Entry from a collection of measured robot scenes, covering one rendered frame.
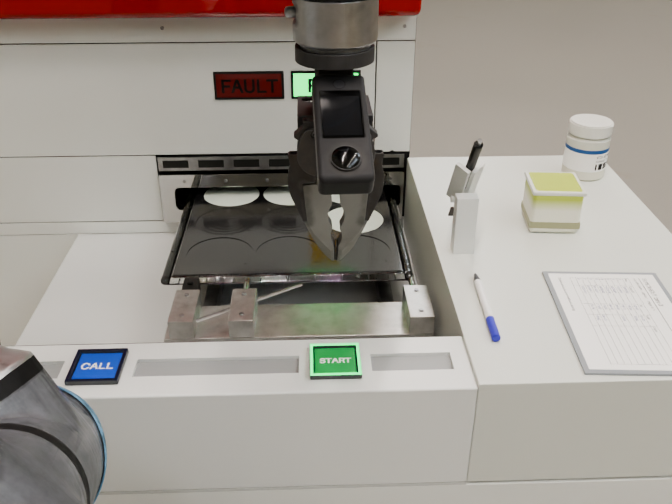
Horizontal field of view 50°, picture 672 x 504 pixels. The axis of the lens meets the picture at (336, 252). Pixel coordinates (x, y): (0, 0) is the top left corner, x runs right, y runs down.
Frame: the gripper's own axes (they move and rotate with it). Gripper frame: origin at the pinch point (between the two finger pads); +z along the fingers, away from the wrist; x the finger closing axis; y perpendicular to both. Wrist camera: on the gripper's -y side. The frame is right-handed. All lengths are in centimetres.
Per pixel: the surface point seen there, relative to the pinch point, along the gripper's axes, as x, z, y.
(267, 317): 8.9, 22.6, 21.3
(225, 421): 12.0, 18.3, -4.1
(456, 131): -81, 111, 329
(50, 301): 44, 29, 36
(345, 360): -1.0, 14.2, 0.6
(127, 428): 22.5, 18.9, -4.1
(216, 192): 20, 21, 59
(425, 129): -64, 111, 333
